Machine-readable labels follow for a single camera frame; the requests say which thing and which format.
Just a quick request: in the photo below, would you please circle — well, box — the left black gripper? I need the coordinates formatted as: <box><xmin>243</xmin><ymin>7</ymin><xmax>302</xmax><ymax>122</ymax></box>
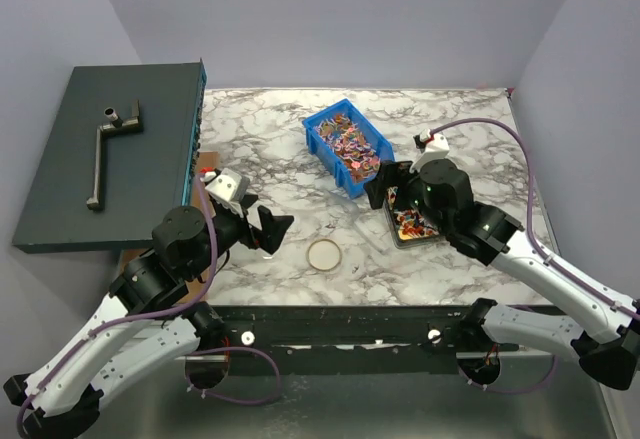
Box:
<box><xmin>186</xmin><ymin>194</ymin><xmax>295</xmax><ymax>279</ymax></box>

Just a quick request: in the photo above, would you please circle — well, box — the metal candy tin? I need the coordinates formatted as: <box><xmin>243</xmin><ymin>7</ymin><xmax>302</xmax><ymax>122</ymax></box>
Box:
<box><xmin>383</xmin><ymin>187</ymin><xmax>441</xmax><ymax>249</ymax></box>

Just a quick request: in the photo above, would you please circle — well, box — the blue candy bin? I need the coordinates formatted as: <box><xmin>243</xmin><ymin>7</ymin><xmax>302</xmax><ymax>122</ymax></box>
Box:
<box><xmin>302</xmin><ymin>99</ymin><xmax>395</xmax><ymax>199</ymax></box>

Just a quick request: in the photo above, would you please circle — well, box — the round jar lid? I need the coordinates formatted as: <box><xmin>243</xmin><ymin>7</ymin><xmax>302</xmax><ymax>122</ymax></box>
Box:
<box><xmin>306</xmin><ymin>238</ymin><xmax>342</xmax><ymax>272</ymax></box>

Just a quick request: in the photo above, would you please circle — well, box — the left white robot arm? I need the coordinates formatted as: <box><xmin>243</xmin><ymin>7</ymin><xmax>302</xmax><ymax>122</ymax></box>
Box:
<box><xmin>3</xmin><ymin>206</ymin><xmax>294</xmax><ymax>438</ymax></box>

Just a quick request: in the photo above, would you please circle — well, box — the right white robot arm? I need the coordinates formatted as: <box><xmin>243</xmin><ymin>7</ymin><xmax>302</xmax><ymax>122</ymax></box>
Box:
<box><xmin>364</xmin><ymin>159</ymin><xmax>639</xmax><ymax>390</ymax></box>

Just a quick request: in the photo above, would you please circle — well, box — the wooden board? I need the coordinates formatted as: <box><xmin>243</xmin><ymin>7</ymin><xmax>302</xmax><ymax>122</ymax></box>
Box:
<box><xmin>117</xmin><ymin>151</ymin><xmax>222</xmax><ymax>305</ymax></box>

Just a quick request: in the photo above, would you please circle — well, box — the dark grey box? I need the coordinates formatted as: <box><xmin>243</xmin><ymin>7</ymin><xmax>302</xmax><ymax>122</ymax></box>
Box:
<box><xmin>12</xmin><ymin>62</ymin><xmax>207</xmax><ymax>253</ymax></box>

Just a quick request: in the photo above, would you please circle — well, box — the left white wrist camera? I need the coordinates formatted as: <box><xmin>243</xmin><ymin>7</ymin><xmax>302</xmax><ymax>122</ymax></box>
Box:
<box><xmin>201</xmin><ymin>168</ymin><xmax>250</xmax><ymax>217</ymax></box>

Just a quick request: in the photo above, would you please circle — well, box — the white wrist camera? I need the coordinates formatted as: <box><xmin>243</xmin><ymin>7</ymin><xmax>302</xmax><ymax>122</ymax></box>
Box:
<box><xmin>201</xmin><ymin>168</ymin><xmax>250</xmax><ymax>217</ymax></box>
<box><xmin>412</xmin><ymin>129</ymin><xmax>450</xmax><ymax>170</ymax></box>

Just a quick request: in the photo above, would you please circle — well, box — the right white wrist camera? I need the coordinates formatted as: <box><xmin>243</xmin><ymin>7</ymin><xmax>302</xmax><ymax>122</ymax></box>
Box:
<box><xmin>412</xmin><ymin>129</ymin><xmax>450</xmax><ymax>170</ymax></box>

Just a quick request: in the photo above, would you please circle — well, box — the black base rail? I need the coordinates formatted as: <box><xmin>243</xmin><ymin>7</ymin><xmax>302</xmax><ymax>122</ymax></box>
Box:
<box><xmin>185</xmin><ymin>306</ymin><xmax>494</xmax><ymax>383</ymax></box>

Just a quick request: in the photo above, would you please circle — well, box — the metal crank handle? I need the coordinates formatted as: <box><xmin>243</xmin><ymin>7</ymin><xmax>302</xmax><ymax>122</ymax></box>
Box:
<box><xmin>85</xmin><ymin>100</ymin><xmax>145</xmax><ymax>211</ymax></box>

